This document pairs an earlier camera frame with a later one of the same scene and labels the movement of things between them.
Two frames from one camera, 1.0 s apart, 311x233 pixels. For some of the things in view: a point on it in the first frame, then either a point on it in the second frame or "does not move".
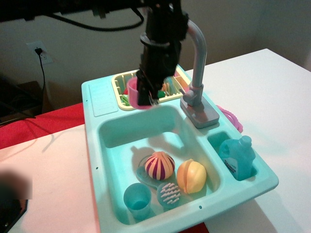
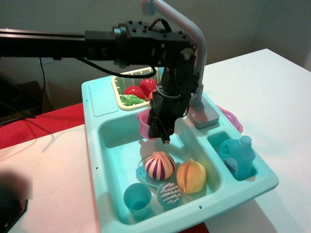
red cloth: (20, 131) does not move
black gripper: (158, 61) -> (171, 102)
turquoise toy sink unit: (151, 168) does not move
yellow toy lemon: (191, 176) does not move
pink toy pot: (233, 118) does not move
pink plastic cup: (133, 94) -> (143, 117)
